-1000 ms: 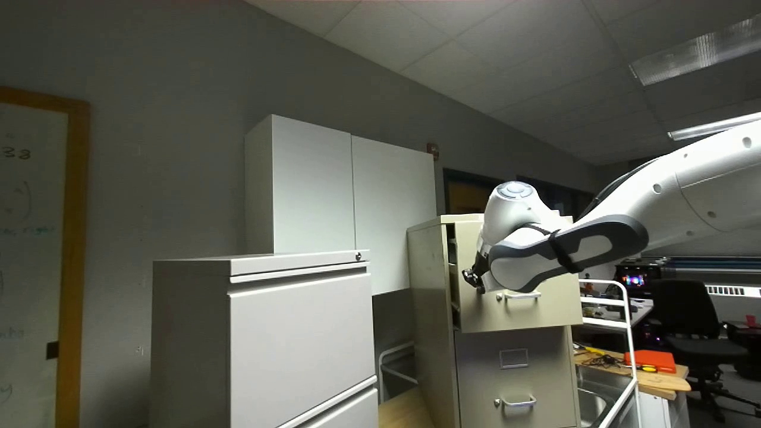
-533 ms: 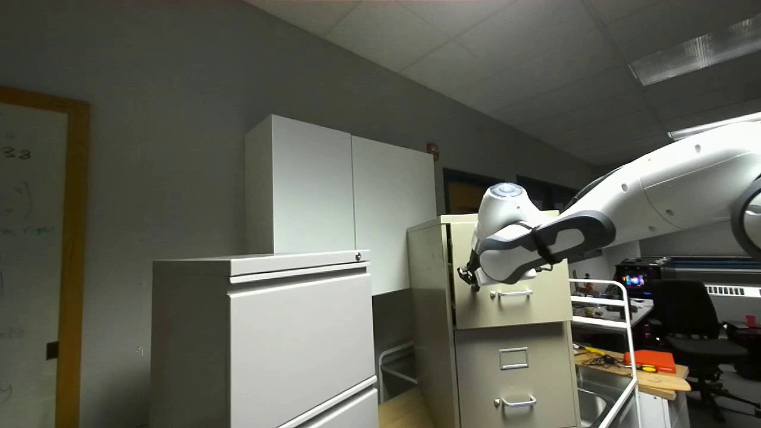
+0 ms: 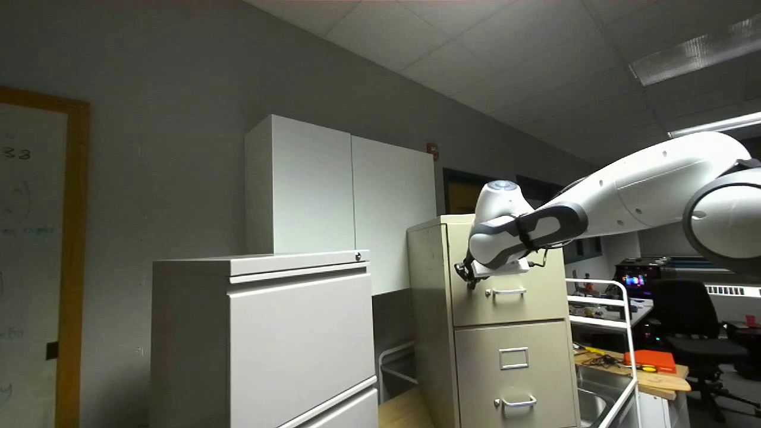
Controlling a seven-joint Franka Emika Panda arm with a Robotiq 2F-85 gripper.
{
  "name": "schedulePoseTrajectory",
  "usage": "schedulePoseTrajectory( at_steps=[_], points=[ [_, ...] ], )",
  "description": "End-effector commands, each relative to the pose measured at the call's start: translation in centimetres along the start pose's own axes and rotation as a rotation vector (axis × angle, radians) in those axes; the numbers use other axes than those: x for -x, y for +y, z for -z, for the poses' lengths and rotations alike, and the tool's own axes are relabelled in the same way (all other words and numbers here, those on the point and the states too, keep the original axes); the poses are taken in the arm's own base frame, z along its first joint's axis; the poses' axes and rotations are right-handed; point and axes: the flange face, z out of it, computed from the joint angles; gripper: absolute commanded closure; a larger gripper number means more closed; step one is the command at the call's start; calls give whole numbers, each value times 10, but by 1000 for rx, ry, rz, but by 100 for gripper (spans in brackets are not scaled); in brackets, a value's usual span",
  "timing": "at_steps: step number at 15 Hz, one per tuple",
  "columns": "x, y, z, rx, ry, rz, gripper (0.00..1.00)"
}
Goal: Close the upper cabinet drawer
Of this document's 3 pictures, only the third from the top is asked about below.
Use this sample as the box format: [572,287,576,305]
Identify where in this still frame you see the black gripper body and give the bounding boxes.
[452,250,488,292]

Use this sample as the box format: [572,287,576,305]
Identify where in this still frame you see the beige filing cabinet drawer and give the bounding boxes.
[444,211,571,331]

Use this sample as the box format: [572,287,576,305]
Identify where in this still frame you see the beige metal filing cabinet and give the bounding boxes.
[405,211,582,428]

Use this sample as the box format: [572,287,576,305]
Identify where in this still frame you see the tall white storage cabinet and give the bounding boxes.
[242,111,439,297]

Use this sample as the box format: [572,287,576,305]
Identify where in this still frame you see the white lateral file cabinet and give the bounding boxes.
[148,247,380,428]

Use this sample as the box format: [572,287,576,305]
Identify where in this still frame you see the dark door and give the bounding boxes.
[439,166,509,217]

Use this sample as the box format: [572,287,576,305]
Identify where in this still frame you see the black device with lit leds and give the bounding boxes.
[613,260,660,292]

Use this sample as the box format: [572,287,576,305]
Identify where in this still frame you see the orange tool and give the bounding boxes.
[623,348,677,376]

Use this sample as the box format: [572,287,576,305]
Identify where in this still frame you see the wooden workbench board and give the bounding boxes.
[572,345,693,402]

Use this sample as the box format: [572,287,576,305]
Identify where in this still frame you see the black office chair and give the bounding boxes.
[649,278,761,423]

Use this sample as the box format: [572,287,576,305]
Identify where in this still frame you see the black desk with striped edge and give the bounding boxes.
[654,257,761,303]

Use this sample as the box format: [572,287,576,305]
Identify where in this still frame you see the narrow ceiling light strip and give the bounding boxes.
[666,109,761,140]

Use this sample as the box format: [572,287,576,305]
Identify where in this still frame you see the long ceiling light panel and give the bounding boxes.
[628,13,761,89]

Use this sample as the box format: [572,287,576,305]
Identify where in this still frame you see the wood framed whiteboard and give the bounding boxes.
[0,86,92,428]

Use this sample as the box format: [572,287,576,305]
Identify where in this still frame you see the white metal rail frame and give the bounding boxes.
[374,341,421,405]

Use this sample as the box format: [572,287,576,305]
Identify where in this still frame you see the white metal cart frame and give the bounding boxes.
[563,275,660,428]

